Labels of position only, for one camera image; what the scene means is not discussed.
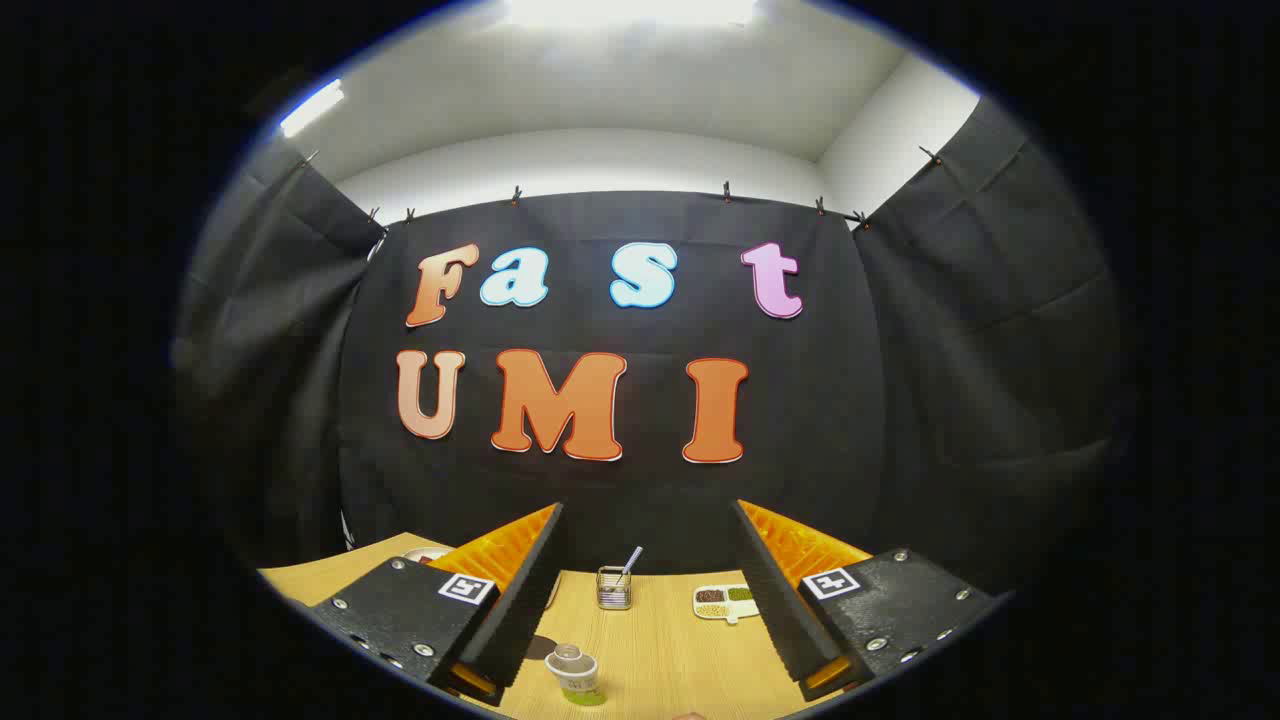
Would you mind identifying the wide ceiling light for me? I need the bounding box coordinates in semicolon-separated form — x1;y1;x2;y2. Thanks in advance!
505;0;761;29

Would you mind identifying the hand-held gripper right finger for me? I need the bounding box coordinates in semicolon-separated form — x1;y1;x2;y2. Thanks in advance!
730;498;1004;703

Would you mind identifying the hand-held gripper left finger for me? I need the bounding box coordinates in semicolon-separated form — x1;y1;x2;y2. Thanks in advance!
310;502;566;707

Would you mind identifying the narrow ceiling light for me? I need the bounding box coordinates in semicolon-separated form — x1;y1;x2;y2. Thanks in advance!
278;80;346;138

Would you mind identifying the wooden table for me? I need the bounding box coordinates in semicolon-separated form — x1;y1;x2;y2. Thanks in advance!
258;533;871;720

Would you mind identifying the white divided dish with seeds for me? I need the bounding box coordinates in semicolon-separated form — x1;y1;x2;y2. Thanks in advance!
693;585;761;625

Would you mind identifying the clear juice bottle white label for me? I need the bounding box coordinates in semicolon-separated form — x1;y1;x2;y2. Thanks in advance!
545;643;608;707

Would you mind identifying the black backdrop cloth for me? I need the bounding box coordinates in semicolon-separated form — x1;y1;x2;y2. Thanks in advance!
170;95;1126;601

